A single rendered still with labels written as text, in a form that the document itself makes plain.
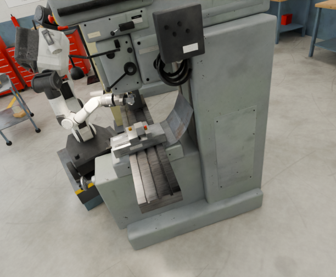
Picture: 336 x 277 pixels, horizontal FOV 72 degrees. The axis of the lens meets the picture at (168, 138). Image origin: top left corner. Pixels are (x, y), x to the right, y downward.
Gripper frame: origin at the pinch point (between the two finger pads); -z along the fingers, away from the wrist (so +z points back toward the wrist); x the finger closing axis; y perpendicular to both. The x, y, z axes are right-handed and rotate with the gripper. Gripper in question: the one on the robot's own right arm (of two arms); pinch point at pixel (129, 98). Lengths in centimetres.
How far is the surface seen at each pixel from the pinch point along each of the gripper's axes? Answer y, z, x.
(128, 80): -15.5, -5.6, -8.5
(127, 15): -48, -14, -7
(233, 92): 4, -65, 0
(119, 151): 24.2, 7.7, -24.8
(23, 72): 84, 373, 349
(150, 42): -33.3, -21.6, -4.3
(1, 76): 35, 269, 186
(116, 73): -21.3, -0.6, -10.4
